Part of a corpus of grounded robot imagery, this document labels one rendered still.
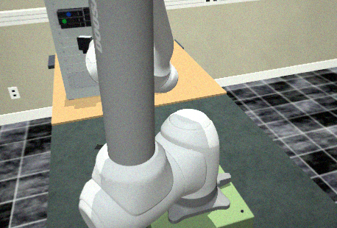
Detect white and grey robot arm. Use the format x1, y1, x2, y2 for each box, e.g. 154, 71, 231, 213
77, 0, 232, 228

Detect orange flat board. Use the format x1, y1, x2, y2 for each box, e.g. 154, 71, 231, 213
52, 41, 227, 126

